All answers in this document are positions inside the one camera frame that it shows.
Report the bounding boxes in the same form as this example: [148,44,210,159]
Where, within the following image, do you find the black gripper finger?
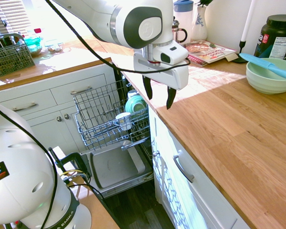
[166,86,177,111]
[143,76,153,101]

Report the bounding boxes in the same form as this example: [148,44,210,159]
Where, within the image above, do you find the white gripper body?
[133,52,190,91]

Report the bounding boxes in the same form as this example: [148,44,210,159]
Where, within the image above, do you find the gray dishwasher door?
[82,140,154,198]

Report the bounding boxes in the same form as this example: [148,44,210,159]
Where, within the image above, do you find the green ribbed bowl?
[125,94,147,114]

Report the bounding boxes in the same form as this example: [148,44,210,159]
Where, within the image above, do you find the white mug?
[114,112,132,131]

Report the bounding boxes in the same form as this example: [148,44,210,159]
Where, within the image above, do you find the glass french press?
[172,16,188,45]

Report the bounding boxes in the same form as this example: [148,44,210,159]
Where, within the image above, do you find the food cookbook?
[182,39,238,67]

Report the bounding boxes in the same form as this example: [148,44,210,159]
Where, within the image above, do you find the white vase blue flowers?
[191,5,208,42]

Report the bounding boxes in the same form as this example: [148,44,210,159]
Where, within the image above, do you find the white pitcher blue lid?
[173,0,194,40]

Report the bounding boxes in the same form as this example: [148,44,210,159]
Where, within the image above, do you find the black candle holder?
[233,40,247,63]

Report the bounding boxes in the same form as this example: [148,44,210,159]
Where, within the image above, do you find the green plant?
[196,0,214,8]

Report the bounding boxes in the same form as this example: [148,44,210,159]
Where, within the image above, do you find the chevron pattern towel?
[151,138,190,229]

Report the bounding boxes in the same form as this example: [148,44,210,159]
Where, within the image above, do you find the large pale green bowl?
[245,58,286,95]

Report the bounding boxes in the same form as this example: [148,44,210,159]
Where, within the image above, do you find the white taper candle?
[240,0,257,42]

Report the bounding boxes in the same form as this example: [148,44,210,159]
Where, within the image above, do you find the clear glass food container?
[46,39,64,53]

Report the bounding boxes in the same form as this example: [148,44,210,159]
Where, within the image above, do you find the black table clamp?
[48,147,91,182]

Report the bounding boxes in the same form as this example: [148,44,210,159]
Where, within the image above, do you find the white cabinet under counter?
[147,107,253,229]

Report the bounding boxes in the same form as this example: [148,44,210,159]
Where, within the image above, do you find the blue spatula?
[238,52,286,82]

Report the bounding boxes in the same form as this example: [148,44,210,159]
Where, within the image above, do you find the white kitchen cabinet unit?
[0,58,117,153]

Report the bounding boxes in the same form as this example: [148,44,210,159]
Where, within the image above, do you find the black protein powder tub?
[254,14,286,62]

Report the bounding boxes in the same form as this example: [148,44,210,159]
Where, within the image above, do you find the glass container green lid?
[23,35,43,57]

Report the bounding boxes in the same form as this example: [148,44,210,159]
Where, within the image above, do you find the gray perforated cutlery basket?
[0,33,36,79]

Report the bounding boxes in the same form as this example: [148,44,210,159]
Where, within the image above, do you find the white window blinds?
[0,0,31,34]

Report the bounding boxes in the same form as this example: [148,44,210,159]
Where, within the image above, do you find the wire dishwasher rack with dishes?
[75,104,150,152]

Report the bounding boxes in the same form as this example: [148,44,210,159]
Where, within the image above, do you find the long silver drawer handle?
[173,150,195,184]

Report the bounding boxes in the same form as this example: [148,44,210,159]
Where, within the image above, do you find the empty wire dishwasher rack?
[73,80,128,125]

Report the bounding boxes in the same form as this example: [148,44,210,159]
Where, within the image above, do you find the black cable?
[0,104,58,229]
[44,0,191,73]

